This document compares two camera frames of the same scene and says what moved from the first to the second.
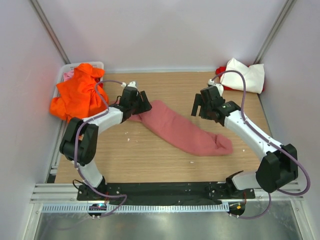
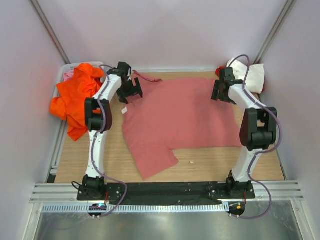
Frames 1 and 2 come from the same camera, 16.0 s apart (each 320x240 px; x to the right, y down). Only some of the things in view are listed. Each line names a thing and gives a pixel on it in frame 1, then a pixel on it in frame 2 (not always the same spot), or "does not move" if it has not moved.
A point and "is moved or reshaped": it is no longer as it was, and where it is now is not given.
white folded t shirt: [254, 76] does not move
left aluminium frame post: [49, 30] does not move
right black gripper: [203, 107] → [222, 92]
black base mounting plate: [163, 193] does not move
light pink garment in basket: [68, 75] does not move
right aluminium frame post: [273, 31] does not move
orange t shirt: [77, 97] does not move
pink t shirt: [188, 138] is moved or reshaped
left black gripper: [139, 102] → [130, 91]
